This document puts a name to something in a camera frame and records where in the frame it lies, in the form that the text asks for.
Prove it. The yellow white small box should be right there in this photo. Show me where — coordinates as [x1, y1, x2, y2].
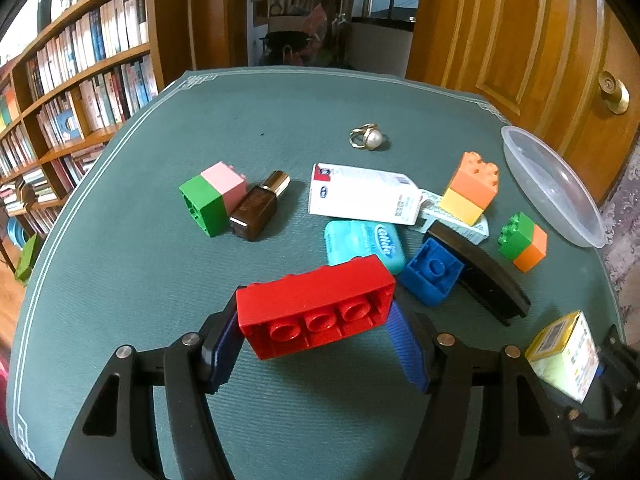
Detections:
[525, 311, 599, 403]

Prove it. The red duplo brick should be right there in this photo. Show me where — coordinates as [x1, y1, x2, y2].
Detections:
[235, 256, 396, 360]

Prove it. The pale teal small box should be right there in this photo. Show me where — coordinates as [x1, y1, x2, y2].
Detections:
[410, 190, 489, 245]

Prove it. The brown serum bottle gold cap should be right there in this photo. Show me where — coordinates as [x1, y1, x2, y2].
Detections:
[230, 170, 291, 242]

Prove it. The teal dental floss case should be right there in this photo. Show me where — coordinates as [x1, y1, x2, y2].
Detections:
[324, 220, 407, 275]

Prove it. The white red medicine box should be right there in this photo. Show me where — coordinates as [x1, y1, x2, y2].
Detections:
[308, 162, 422, 226]

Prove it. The green orange duplo block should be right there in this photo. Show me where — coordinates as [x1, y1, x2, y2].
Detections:
[497, 211, 548, 273]

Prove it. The black curved plastic piece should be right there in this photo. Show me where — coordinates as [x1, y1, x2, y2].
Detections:
[423, 221, 532, 326]

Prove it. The clear plastic bowl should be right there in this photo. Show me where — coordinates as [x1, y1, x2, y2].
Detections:
[500, 125, 605, 249]

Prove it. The blue duplo brick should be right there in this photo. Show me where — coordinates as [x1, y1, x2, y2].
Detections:
[397, 238, 464, 308]

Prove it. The green box on floor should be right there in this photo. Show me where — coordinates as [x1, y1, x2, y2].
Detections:
[14, 234, 43, 286]

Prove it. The orange yellow duplo block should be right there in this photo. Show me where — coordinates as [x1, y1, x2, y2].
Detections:
[439, 152, 499, 226]

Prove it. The green pink duplo block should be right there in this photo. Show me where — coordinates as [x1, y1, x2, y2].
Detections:
[179, 162, 247, 237]

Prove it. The brass door knob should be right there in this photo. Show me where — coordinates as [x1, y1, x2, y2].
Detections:
[598, 70, 629, 115]

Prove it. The green table mat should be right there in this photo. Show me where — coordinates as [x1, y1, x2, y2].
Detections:
[5, 65, 626, 480]

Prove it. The wooden door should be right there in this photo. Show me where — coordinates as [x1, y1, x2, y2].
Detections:
[406, 0, 639, 203]

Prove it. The wooden bookshelf with books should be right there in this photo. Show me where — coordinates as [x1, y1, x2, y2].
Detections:
[1, 0, 193, 236]

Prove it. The gold pearl ring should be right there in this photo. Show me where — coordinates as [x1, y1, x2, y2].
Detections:
[348, 122, 385, 152]

